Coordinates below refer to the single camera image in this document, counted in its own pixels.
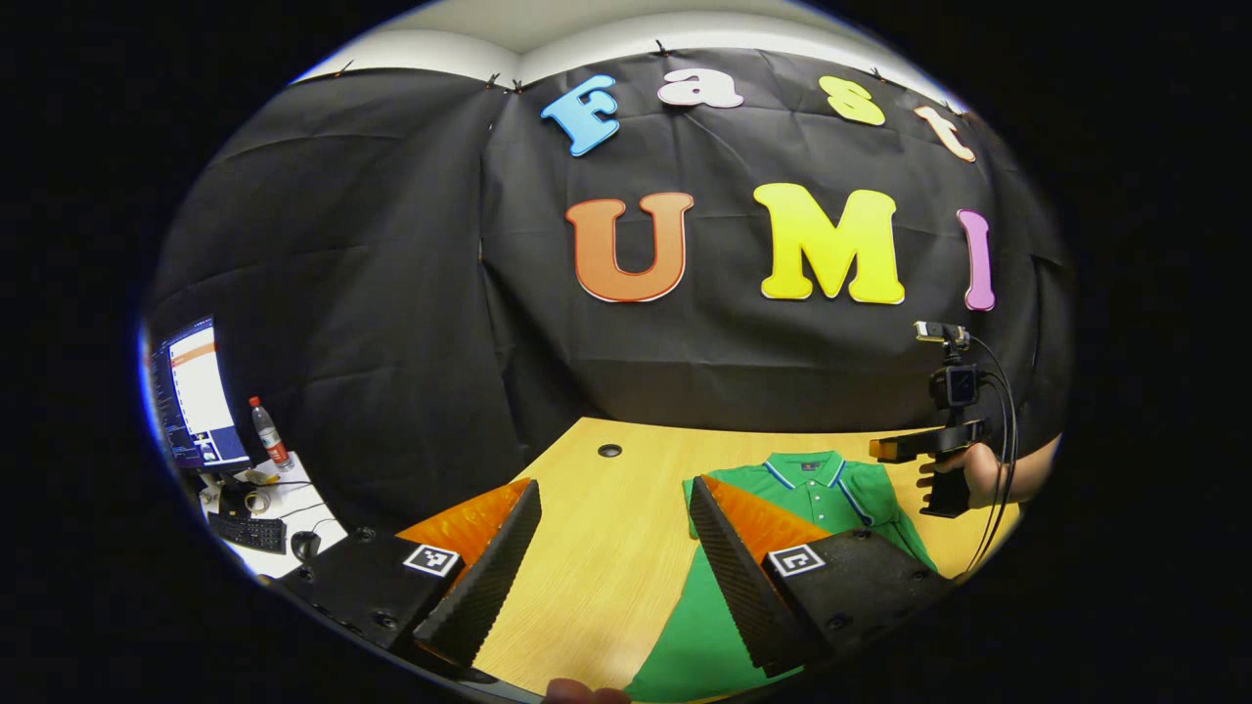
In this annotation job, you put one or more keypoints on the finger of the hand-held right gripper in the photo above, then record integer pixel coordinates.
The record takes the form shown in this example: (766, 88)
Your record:
(895, 450)

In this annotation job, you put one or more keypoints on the clear plastic water bottle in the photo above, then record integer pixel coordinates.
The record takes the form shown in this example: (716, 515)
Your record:
(269, 440)

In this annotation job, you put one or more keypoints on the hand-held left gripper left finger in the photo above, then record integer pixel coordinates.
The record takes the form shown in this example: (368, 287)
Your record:
(489, 587)

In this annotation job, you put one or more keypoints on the white tape roll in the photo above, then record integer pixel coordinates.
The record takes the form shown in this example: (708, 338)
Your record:
(257, 501)

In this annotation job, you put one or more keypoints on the black computer mouse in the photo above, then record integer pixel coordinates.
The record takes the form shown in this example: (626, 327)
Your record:
(305, 546)

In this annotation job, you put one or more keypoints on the green T-shirt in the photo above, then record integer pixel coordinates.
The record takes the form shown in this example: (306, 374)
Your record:
(831, 499)

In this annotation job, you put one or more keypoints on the white side desk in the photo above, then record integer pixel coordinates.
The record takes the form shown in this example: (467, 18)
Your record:
(293, 504)

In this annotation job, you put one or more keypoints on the black backdrop cloth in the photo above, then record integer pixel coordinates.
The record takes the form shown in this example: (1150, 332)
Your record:
(391, 293)

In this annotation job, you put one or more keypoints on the computer monitor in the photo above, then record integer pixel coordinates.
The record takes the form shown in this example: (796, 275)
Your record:
(201, 391)

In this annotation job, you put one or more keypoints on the black keyboard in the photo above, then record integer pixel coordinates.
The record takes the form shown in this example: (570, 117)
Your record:
(249, 533)

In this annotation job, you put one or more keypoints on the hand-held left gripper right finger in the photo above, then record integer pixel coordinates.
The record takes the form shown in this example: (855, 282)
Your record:
(734, 577)

